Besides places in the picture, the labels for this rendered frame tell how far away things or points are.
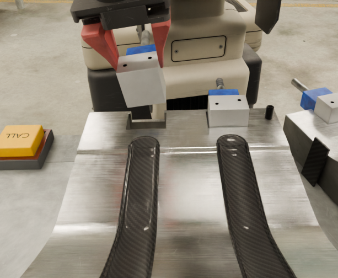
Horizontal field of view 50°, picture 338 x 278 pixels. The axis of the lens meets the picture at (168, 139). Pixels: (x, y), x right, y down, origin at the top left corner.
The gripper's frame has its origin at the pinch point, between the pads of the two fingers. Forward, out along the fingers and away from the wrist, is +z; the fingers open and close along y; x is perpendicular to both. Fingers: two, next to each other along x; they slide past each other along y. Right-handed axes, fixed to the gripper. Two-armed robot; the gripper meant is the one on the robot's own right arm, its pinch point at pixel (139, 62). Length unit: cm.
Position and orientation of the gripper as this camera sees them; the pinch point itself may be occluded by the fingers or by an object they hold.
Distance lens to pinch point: 46.0
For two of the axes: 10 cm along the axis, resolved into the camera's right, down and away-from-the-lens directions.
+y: 9.9, -1.2, -1.1
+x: -0.1, -7.1, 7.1
